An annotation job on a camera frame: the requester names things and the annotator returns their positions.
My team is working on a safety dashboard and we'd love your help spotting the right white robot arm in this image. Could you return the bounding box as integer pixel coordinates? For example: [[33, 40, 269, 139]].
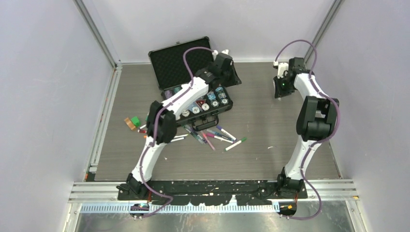
[[273, 58, 339, 199]]

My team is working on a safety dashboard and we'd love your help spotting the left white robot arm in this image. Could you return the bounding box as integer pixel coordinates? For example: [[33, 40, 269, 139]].
[[117, 49, 241, 201]]

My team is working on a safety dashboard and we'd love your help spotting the purple cap white marker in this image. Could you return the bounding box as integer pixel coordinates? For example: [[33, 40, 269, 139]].
[[216, 125, 237, 141]]

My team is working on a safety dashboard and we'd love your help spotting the light blue marker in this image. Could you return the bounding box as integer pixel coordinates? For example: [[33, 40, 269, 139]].
[[206, 129, 230, 140]]

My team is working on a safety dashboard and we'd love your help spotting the green cap white marker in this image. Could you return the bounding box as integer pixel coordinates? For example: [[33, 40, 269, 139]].
[[224, 137, 247, 151]]

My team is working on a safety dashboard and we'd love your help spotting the black poker chip case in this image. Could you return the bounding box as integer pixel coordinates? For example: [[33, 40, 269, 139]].
[[148, 36, 233, 131]]

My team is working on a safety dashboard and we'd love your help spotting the magenta cap white marker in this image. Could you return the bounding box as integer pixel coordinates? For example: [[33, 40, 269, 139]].
[[206, 133, 234, 144]]

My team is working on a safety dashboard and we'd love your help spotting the dark purple marker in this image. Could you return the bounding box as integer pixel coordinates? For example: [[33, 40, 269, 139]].
[[189, 127, 207, 144]]

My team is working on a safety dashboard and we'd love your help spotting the pink marker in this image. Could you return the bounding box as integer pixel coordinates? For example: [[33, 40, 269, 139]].
[[201, 130, 216, 151]]

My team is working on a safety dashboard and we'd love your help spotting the dark green marker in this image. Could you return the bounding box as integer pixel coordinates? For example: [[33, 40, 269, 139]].
[[182, 125, 206, 144]]

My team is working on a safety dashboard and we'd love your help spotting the green toy block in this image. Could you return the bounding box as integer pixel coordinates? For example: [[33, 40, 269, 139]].
[[131, 116, 141, 127]]

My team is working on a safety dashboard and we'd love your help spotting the brown wooden block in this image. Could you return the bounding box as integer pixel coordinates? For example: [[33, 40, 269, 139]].
[[124, 117, 136, 131]]

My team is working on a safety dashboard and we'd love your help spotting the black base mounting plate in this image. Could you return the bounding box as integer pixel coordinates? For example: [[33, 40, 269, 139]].
[[117, 180, 308, 206]]

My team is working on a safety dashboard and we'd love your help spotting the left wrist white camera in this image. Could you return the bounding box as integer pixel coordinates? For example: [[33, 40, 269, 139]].
[[212, 49, 229, 60]]

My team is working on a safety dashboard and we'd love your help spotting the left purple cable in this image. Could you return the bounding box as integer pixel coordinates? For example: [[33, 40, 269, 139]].
[[130, 46, 219, 220]]

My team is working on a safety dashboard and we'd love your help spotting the purple cable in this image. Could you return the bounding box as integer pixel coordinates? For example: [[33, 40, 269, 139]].
[[130, 46, 219, 220], [274, 39, 341, 221]]

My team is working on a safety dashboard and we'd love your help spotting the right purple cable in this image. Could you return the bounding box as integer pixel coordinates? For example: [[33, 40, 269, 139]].
[[274, 39, 341, 221]]

